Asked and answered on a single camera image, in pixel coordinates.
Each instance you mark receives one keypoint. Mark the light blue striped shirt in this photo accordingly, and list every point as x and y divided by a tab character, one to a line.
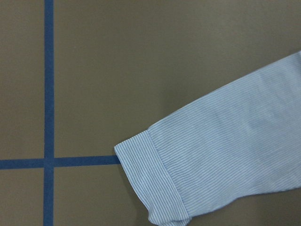
239	140

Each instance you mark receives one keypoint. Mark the crossing blue tape strip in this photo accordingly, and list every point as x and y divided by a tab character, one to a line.
59	162

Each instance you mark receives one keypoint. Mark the long blue tape strip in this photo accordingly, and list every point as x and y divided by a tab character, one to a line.
48	205

